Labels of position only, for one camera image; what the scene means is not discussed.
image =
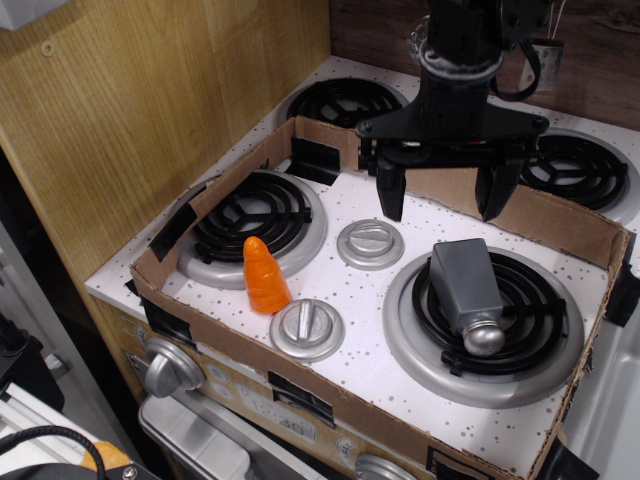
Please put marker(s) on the silver oven knob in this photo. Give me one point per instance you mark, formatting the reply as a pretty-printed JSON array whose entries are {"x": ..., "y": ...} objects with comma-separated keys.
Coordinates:
[
  {"x": 170, "y": 369},
  {"x": 372, "y": 467}
]

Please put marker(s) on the silver front oven knob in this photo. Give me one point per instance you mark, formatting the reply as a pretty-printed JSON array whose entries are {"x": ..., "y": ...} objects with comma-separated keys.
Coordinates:
[{"x": 170, "y": 369}]

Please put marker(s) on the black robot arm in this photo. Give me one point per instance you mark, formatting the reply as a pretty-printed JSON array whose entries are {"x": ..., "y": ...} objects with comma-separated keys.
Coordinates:
[{"x": 506, "y": 23}]

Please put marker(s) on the grey pepper shaker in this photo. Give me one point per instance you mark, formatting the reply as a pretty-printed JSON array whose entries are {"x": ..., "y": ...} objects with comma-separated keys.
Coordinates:
[{"x": 463, "y": 277}]

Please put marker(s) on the back right black burner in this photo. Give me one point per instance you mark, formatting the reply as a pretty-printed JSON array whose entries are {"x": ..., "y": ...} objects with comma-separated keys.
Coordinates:
[{"x": 586, "y": 170}]

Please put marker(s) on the front right black burner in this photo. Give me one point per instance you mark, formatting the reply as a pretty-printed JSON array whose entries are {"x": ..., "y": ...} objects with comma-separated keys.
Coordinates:
[{"x": 543, "y": 327}]

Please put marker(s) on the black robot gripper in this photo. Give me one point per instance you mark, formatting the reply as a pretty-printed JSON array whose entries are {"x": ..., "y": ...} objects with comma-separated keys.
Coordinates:
[{"x": 451, "y": 124}]

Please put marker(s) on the orange toy carrot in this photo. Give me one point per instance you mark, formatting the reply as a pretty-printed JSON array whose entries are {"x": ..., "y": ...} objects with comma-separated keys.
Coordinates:
[{"x": 265, "y": 283}]

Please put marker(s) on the black burner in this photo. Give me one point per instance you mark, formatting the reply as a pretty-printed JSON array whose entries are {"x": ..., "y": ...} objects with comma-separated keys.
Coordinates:
[
  {"x": 586, "y": 170},
  {"x": 543, "y": 327},
  {"x": 343, "y": 102},
  {"x": 278, "y": 208}
]

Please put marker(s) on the silver bottom oven knob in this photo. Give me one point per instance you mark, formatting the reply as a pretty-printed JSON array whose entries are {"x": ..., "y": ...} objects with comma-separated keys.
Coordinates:
[{"x": 372, "y": 467}]

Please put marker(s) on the front left black burner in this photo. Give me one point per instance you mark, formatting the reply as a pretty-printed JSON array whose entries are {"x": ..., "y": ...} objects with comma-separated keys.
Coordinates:
[{"x": 278, "y": 208}]

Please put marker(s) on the back left black burner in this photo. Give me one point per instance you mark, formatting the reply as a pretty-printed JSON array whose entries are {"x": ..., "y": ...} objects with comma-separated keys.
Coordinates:
[{"x": 343, "y": 102}]

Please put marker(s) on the silver lower centre knob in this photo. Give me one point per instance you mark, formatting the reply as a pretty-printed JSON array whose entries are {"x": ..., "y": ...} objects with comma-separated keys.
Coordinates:
[{"x": 307, "y": 330}]

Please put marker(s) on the orange object bottom left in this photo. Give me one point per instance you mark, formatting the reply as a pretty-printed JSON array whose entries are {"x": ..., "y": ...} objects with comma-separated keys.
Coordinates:
[{"x": 111, "y": 456}]

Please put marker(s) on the silver upper centre knob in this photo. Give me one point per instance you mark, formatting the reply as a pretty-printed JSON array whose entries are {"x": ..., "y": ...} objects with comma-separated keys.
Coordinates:
[{"x": 370, "y": 245}]

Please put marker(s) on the silver hanging strainer spoon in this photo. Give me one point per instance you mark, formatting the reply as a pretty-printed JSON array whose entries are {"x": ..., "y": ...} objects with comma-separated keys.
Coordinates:
[{"x": 417, "y": 37}]

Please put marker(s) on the silver oven door handle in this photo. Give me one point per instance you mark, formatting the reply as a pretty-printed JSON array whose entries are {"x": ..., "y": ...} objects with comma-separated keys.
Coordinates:
[{"x": 214, "y": 443}]

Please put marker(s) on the brown cardboard tray wall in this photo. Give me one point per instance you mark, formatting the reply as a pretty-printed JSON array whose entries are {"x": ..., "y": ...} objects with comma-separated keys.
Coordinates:
[{"x": 359, "y": 399}]

